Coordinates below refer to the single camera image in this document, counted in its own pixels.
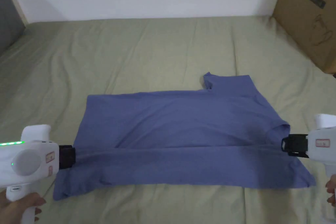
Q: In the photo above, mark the blue shirt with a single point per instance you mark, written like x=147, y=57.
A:
x=181, y=137

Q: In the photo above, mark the person's right hand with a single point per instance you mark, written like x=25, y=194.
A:
x=331, y=186

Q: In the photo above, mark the bed with pale green sheet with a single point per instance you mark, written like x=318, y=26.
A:
x=131, y=50

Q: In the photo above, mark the person's left hand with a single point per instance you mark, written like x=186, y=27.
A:
x=18, y=207

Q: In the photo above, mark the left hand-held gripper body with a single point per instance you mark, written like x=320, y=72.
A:
x=29, y=161

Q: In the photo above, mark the grey padded headboard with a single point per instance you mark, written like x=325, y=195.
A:
x=9, y=19

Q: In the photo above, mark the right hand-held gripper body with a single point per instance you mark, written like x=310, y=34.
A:
x=319, y=142

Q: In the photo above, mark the brown cardboard carton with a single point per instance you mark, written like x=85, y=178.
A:
x=307, y=16

